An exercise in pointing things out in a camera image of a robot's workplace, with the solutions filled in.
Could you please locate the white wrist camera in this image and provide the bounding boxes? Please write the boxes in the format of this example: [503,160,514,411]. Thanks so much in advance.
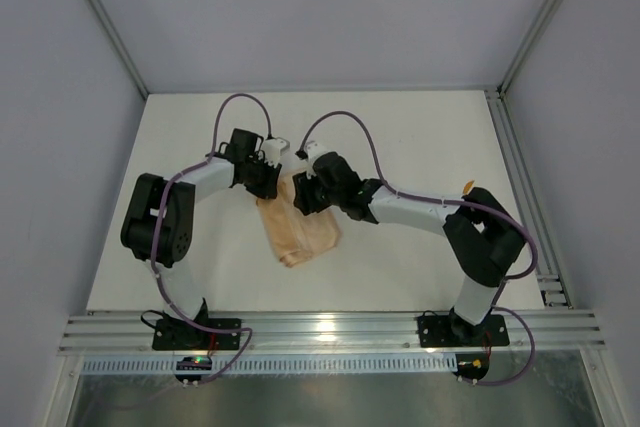
[261,137,290,167]
[296,140,329,179]

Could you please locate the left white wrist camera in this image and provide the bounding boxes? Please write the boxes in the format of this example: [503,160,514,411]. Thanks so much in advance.
[261,137,290,167]

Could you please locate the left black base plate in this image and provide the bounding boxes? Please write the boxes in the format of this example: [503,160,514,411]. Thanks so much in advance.
[152,317,241,351]

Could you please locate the peach satin napkin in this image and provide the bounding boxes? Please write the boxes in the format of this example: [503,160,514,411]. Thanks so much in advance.
[256,169,342,268]

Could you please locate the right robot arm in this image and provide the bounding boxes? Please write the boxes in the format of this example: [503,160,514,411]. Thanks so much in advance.
[293,143,531,345]

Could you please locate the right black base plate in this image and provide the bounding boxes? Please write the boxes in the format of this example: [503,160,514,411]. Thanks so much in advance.
[416,310,510,348]

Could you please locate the right controller board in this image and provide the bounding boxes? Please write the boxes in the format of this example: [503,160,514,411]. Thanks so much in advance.
[453,354,490,386]

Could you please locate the left aluminium corner post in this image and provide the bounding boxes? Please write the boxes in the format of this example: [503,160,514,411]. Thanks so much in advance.
[85,0,150,100]

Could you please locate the controller board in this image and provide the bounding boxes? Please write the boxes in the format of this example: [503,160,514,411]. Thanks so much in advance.
[174,355,212,386]
[453,354,490,386]

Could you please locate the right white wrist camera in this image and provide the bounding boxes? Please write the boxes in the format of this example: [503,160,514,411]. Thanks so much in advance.
[296,140,329,179]

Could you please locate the aluminium front rail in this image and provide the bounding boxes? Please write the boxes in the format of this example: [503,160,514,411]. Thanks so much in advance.
[58,309,605,355]

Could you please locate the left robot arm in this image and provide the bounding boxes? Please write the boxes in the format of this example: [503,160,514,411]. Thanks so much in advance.
[120,129,289,334]

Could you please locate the right aluminium corner post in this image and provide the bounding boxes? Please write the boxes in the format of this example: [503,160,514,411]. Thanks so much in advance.
[497,0,564,96]

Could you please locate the right aluminium side rail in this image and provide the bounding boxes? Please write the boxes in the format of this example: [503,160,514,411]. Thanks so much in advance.
[485,88,573,309]

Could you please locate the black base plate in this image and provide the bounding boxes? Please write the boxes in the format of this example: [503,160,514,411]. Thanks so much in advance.
[416,310,510,348]
[152,317,241,351]

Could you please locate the aluminium corner post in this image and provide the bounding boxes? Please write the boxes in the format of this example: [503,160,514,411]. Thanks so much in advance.
[85,0,150,100]
[497,0,564,96]

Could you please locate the slotted grey cable duct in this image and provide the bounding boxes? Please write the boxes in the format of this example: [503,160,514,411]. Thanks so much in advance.
[81,352,456,375]

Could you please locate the orange plastic knife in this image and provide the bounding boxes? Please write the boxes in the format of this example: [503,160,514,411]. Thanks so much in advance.
[463,180,475,195]

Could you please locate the left controller board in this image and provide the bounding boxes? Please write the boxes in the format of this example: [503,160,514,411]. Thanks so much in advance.
[174,355,212,386]

